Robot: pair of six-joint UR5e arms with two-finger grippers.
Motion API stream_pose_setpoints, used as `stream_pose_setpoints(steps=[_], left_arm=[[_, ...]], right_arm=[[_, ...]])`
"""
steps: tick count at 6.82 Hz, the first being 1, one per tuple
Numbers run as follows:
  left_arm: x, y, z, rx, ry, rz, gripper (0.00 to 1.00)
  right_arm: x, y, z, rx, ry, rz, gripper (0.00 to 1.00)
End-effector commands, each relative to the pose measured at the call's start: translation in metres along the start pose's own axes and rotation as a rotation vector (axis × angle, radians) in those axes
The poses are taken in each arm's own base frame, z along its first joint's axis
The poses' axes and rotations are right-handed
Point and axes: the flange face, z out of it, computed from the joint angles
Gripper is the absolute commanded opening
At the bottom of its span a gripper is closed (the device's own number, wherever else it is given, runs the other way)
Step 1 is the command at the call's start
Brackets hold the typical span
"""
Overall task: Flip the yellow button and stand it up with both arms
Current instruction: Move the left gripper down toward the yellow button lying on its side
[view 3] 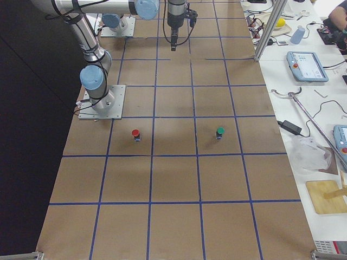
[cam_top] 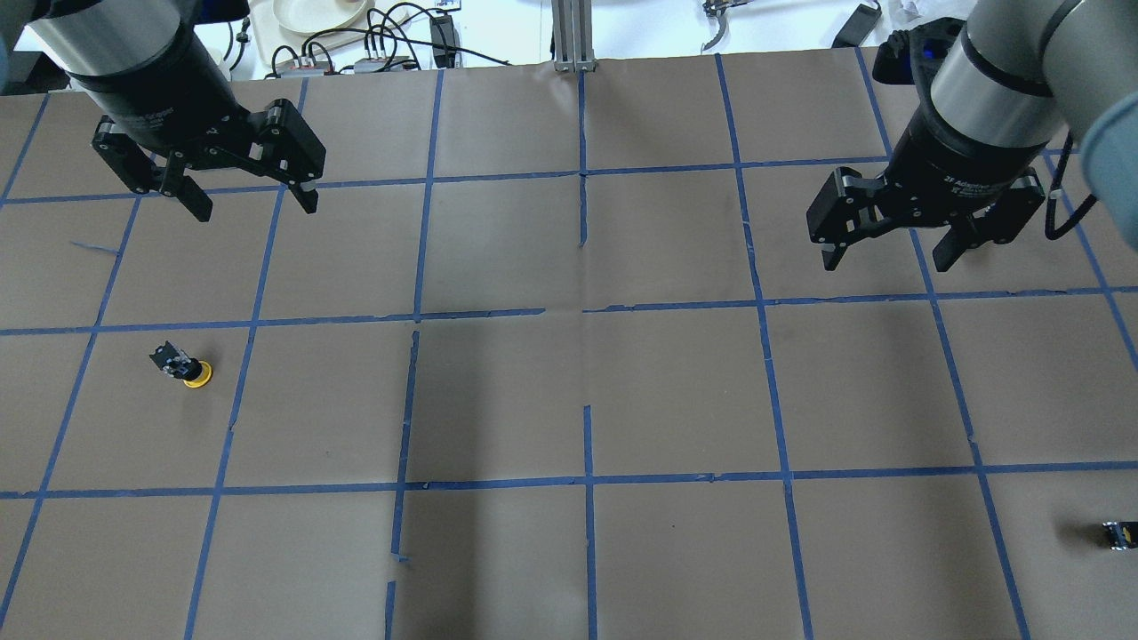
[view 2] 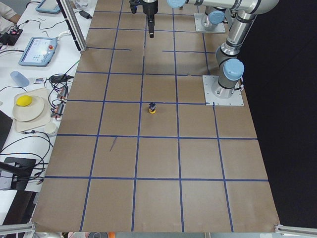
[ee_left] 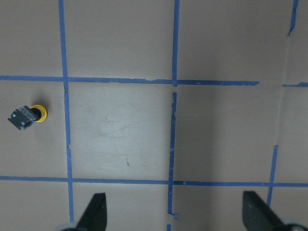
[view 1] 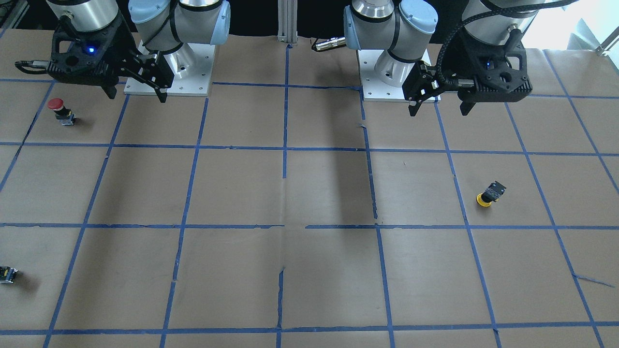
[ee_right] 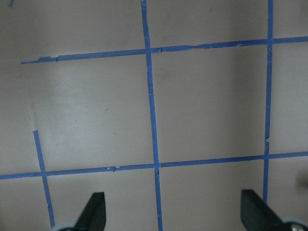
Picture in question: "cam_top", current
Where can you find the yellow push button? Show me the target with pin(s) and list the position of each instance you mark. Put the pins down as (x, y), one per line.
(178, 365)

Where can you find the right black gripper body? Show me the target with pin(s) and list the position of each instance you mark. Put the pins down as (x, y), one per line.
(953, 158)

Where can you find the red push button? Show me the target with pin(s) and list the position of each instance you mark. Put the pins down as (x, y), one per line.
(1120, 535)

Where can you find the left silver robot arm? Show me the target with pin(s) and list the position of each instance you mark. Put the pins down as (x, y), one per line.
(80, 35)

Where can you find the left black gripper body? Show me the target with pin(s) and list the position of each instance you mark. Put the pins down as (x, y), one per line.
(167, 113)

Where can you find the black power adapter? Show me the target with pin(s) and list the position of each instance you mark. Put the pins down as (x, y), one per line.
(444, 40)

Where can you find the aluminium frame post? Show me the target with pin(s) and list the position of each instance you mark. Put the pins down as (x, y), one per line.
(572, 36)

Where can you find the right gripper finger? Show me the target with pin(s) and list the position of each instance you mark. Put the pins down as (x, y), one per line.
(953, 246)
(831, 255)

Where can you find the grey usb hub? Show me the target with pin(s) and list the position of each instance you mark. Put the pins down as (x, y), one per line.
(384, 64)

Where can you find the beige plate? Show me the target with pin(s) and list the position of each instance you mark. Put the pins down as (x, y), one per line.
(309, 17)

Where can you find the white paper cup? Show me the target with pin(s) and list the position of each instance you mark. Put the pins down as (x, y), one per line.
(221, 62)

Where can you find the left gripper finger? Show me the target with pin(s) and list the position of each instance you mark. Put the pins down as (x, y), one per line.
(306, 195)
(191, 196)

